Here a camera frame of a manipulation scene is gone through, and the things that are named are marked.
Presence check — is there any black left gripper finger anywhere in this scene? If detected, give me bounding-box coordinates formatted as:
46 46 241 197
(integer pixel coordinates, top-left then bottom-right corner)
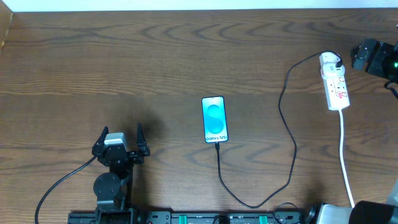
93 126 109 152
136 123 150 156

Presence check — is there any black charger cable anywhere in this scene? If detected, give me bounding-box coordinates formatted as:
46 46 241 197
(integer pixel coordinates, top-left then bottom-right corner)
214 50 344 209

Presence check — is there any blue smartphone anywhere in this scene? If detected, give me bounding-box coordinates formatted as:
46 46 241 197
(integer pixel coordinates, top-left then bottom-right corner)
201 96 228 144

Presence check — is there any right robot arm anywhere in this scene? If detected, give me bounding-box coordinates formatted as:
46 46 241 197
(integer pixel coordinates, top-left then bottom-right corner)
308 39 397 223

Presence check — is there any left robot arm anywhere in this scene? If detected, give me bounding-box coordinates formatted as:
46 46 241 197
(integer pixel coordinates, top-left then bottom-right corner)
92 124 150 223

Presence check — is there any white charger adapter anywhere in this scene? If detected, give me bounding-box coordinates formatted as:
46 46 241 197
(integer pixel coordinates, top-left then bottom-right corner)
319 52 345 80

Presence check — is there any white power strip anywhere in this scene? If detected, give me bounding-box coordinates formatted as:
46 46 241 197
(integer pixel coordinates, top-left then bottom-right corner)
323 76 350 111

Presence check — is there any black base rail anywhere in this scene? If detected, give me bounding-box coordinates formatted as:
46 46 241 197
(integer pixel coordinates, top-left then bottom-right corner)
67 210 305 224

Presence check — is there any white power strip cord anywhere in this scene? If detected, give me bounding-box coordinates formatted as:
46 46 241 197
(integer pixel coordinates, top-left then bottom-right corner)
338 108 356 208

